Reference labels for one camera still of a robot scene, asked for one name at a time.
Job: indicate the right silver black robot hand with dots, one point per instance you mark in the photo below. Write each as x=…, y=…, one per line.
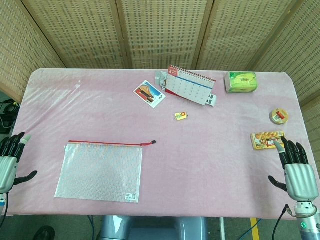
x=301, y=180

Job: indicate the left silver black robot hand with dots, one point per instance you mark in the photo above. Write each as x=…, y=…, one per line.
x=6, y=172

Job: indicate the clear zipper pouch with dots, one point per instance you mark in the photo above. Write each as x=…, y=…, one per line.
x=100, y=172

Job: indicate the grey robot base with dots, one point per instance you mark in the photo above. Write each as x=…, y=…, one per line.
x=155, y=228

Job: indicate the orange yellow snack box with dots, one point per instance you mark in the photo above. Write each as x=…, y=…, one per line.
x=262, y=141

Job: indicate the black equipment on floor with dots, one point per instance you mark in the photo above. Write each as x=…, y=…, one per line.
x=8, y=110

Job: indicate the round wooden box red label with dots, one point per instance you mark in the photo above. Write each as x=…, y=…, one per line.
x=278, y=116

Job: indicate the black shoe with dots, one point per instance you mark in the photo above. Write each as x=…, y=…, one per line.
x=45, y=233

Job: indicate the white table leg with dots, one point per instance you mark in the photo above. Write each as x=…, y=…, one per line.
x=222, y=228

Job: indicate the pink tablecloth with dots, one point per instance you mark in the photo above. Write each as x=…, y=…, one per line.
x=200, y=162

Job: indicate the green tissue pack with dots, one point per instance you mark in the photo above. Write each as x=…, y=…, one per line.
x=241, y=82

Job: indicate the bamboo folding screen panel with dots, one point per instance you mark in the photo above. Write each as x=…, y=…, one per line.
x=162, y=32
x=245, y=32
x=300, y=50
x=80, y=32
x=20, y=50

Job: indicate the small yellow candy packet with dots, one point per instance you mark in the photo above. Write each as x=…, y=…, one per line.
x=181, y=116

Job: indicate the red white desk calendar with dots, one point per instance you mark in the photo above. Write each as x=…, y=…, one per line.
x=187, y=87

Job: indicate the postcard with temple picture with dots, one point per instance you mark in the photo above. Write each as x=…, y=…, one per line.
x=148, y=93

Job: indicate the silver foil packet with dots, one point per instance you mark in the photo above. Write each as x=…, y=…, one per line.
x=160, y=77

